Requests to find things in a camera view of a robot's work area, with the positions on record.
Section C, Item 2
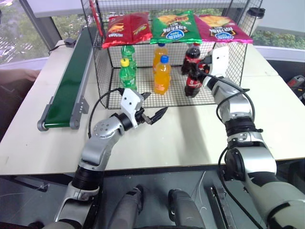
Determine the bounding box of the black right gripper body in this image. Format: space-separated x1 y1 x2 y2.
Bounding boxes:
200 54 214 75

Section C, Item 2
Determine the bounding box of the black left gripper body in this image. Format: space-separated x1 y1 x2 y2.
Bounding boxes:
134 107 153 126

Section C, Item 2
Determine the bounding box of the cola bottle red label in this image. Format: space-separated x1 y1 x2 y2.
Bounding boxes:
184 61 203 98
181 42 202 76

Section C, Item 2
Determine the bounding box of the green conveyor belt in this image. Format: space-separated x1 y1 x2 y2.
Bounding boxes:
36 25 95 132

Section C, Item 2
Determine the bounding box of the orange soda bottle blue cap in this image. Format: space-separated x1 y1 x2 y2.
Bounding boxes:
153 55 173 96
152 42 169 75

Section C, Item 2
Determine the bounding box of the green soda bottle yellow cap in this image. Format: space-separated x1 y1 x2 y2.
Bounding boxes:
118 58 139 91

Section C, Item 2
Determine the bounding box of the magenta chips bag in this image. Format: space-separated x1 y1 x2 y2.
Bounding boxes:
193 14 254 44

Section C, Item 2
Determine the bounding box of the green chips bag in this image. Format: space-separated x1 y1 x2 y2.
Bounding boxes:
150 10 203 45

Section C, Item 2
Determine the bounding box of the white tumbler black lid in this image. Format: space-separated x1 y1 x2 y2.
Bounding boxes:
238 7 266 37

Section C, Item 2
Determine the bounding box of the red chips bag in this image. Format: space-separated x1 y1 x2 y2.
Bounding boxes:
102 11 153 50

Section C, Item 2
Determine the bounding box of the black red power drill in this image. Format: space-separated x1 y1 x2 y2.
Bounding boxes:
286 74 305 106

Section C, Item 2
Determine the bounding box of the black power adapter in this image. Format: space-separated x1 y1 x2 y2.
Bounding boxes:
64 37 77 49

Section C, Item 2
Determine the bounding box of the red hanging strip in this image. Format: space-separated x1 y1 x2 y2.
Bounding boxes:
89 0 106 37

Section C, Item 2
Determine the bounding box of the black wire rack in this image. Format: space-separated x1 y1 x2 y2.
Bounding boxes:
80 0 263 110

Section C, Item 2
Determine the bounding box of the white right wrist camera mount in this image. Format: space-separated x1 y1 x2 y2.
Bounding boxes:
209 46 231 77

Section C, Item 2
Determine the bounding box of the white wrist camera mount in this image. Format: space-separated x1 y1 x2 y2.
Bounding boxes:
209 46 231 77
120 88 145 130

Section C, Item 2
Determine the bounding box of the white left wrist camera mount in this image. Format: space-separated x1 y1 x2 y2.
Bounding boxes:
120 88 145 130

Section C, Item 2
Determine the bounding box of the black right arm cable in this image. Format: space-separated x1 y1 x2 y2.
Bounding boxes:
204 72 265 229

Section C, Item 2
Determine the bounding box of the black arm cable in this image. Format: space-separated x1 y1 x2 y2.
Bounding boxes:
86 87 126 140
204 72 265 229

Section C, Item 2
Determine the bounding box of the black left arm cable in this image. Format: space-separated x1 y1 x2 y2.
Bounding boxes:
86 87 126 140

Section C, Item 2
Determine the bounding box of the black adapter cable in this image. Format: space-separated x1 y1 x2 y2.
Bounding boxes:
48 42 66 56

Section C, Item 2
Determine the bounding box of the black metal floor rail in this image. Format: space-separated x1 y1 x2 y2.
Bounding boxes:
209 185 231 229

